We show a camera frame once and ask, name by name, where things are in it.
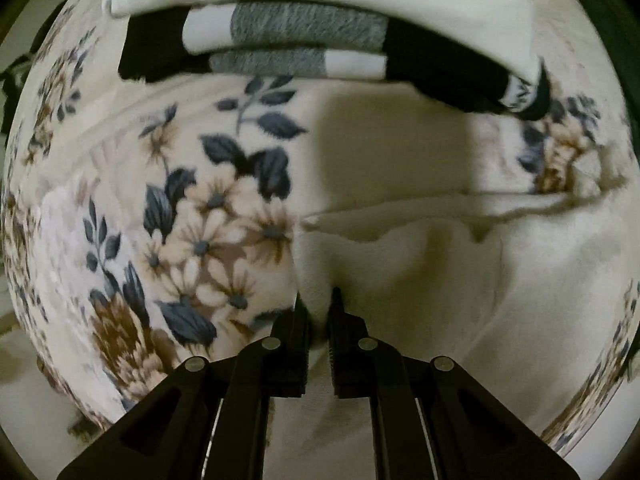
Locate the small white towel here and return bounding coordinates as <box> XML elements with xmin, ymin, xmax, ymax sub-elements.
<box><xmin>292</xmin><ymin>144</ymin><xmax>640</xmax><ymax>480</ymax></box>

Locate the floral bed quilt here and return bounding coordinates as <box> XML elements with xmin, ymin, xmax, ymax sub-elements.
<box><xmin>2</xmin><ymin>0</ymin><xmax>632</xmax><ymax>428</ymax></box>

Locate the black folded garment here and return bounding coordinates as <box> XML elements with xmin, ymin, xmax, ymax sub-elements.
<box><xmin>118</xmin><ymin>6</ymin><xmax>552</xmax><ymax>120</ymax></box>

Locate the grey white folded sock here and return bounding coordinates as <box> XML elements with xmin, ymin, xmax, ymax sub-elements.
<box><xmin>182</xmin><ymin>1</ymin><xmax>390</xmax><ymax>80</ymax></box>

